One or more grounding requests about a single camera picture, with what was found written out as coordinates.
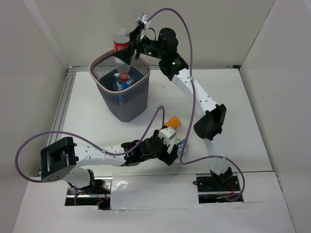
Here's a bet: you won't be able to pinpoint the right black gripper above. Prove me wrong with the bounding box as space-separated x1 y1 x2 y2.
112 26 165 65

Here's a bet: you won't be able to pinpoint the bottle red label red cap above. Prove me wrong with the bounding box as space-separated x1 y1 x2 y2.
113 27 130 82

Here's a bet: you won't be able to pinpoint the bottle green white label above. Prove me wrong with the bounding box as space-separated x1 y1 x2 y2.
174 126 188 157

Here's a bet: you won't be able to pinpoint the orange juice bottle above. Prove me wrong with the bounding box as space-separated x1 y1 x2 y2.
164 116 181 130

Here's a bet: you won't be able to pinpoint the clear bottle blue label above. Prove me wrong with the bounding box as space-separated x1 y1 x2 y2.
113 73 136 92

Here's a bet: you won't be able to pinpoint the clear bottle blue cap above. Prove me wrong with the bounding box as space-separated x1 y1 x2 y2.
116 94 129 105

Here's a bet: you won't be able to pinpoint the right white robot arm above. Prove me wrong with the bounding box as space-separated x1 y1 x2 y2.
114 27 232 190

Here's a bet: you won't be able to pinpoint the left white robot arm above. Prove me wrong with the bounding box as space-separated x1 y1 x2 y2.
40 136 178 194

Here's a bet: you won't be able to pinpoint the grey mesh waste bin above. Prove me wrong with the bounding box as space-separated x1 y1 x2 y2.
88 50 151 122

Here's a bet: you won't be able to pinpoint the silver tape sheet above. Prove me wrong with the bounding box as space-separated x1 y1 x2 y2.
110 174 200 210

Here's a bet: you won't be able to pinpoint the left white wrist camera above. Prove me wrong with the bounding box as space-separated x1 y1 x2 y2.
158 127 177 146

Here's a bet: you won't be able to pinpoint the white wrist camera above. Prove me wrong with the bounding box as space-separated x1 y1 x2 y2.
158 127 177 146
135 12 150 40

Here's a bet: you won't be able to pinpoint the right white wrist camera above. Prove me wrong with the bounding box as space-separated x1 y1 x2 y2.
135 12 150 40

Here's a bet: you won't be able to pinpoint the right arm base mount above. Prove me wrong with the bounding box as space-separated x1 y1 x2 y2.
192 174 242 204

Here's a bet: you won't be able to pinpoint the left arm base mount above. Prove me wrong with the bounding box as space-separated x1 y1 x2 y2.
65 177 112 210

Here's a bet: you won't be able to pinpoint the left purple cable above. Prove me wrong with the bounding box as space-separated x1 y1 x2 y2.
15 105 166 207

